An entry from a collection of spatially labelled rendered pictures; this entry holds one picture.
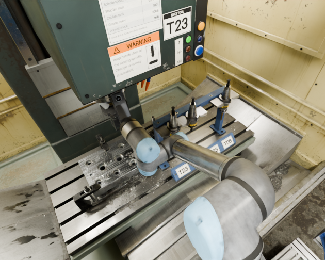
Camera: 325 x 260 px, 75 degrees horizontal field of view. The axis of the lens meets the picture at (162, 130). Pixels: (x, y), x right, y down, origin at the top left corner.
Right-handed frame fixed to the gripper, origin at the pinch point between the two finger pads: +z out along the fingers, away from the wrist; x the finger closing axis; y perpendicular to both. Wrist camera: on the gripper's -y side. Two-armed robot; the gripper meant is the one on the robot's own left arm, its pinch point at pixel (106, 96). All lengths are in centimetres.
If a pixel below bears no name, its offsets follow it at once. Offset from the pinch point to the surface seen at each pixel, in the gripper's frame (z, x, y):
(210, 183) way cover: -34, 36, 63
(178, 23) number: -21.3, 20.9, -29.6
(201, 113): -18.7, 37.5, 17.3
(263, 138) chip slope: -31, 87, 59
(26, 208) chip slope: 22, -63, 71
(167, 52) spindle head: -21.3, 17.0, -22.0
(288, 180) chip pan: -58, 83, 73
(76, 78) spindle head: -21.2, -11.2, -24.5
